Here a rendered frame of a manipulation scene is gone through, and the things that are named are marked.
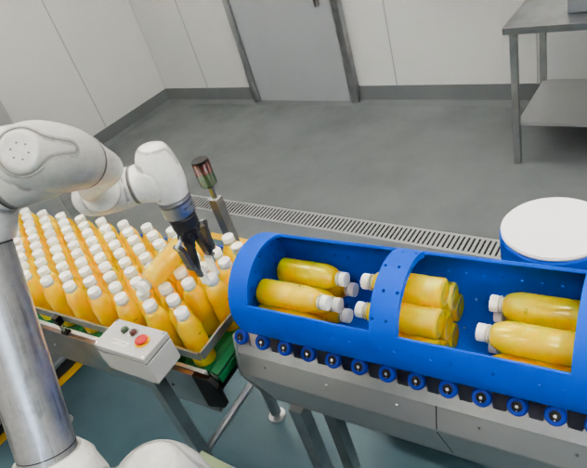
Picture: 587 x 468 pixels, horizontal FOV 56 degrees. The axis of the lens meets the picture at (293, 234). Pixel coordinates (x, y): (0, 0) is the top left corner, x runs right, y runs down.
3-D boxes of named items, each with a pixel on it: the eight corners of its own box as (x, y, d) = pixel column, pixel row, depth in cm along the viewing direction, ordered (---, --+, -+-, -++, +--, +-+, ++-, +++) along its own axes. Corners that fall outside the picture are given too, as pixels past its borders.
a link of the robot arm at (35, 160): (98, 116, 95) (25, 135, 96) (43, 95, 77) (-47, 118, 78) (116, 190, 95) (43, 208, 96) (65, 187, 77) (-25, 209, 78)
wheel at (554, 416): (567, 409, 112) (569, 406, 114) (544, 403, 115) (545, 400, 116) (566, 430, 112) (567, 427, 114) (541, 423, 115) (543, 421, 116)
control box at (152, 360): (159, 384, 147) (142, 358, 141) (109, 367, 157) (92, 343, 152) (181, 356, 153) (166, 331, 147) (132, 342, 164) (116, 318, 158)
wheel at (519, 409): (528, 399, 116) (530, 396, 118) (506, 394, 119) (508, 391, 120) (527, 420, 116) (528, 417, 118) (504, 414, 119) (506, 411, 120)
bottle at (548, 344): (587, 333, 110) (490, 317, 120) (584, 332, 104) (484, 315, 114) (582, 369, 110) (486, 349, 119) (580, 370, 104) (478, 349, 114)
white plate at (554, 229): (528, 270, 139) (528, 274, 139) (637, 240, 137) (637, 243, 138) (484, 213, 162) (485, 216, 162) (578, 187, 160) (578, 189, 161)
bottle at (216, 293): (217, 330, 173) (196, 286, 163) (230, 314, 177) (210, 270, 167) (235, 334, 169) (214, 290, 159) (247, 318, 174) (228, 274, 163)
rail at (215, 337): (204, 359, 157) (201, 353, 155) (202, 358, 157) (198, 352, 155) (274, 268, 182) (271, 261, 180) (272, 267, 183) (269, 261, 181)
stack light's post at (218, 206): (295, 392, 259) (215, 201, 198) (288, 390, 262) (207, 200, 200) (299, 385, 262) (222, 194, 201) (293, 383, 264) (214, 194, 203)
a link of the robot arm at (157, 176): (192, 180, 150) (147, 193, 151) (170, 130, 142) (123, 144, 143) (189, 201, 141) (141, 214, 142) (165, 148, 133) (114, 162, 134)
